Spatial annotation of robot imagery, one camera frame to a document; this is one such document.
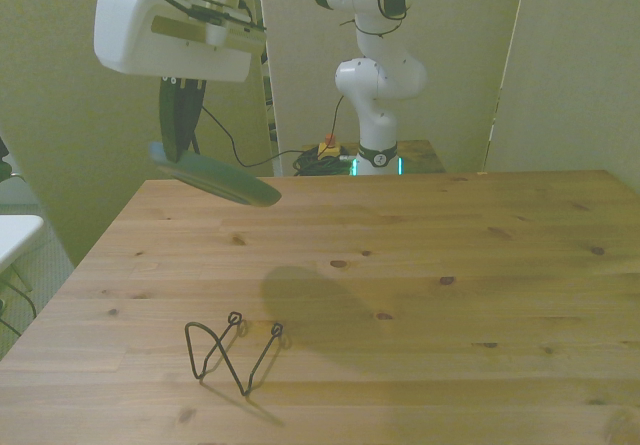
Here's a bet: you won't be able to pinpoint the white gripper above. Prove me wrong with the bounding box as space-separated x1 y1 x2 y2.
93 0 252 164

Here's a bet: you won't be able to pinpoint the black emergency stop cable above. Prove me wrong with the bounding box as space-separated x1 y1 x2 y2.
328 94 345 137

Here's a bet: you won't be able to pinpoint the yellow emergency stop button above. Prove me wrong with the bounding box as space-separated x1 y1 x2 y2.
318 133 342 160

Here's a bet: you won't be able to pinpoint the thin black floor cable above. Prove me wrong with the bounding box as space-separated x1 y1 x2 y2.
192 105 304 169

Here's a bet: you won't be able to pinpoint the white side table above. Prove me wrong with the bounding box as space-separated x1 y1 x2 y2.
0 214 46 274

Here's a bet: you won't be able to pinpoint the dark wrist camera mount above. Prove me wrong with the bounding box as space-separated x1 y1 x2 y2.
137 0 267 49

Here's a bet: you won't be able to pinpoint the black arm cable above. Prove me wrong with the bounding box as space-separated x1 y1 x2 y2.
339 0 419 40

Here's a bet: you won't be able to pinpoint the green round plate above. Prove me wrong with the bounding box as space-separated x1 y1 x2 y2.
148 140 283 209

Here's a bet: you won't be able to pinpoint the black wire plate stand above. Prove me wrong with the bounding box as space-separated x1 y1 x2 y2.
184 310 285 397

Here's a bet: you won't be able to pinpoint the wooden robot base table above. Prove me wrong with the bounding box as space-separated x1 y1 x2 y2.
299 138 446 176

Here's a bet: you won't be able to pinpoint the coiled black cables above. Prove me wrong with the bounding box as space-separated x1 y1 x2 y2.
292 145 359 177

